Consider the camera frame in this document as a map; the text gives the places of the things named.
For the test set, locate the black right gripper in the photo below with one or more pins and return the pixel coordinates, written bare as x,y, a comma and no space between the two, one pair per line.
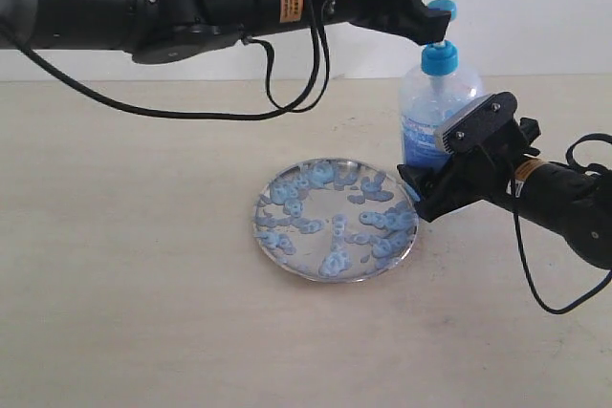
472,176

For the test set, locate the blue pump soap bottle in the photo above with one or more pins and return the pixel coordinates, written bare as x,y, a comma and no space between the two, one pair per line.
441,84

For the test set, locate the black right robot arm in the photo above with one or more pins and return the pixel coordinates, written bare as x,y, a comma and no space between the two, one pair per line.
570,200

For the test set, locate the round plate with blue soap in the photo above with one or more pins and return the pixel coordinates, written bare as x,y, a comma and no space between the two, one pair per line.
333,220

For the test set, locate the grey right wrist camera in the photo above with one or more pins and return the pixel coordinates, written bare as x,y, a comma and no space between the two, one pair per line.
474,123

